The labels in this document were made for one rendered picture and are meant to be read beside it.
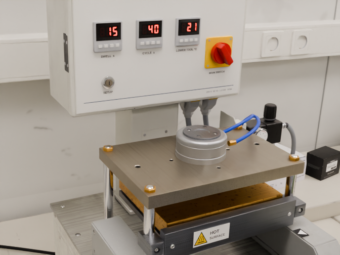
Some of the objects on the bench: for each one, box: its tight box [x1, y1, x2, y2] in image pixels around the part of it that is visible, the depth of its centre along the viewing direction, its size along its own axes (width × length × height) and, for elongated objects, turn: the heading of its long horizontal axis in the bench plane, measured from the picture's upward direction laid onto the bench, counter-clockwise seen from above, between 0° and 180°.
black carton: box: [305, 146, 340, 181], centre depth 147 cm, size 6×9×7 cm
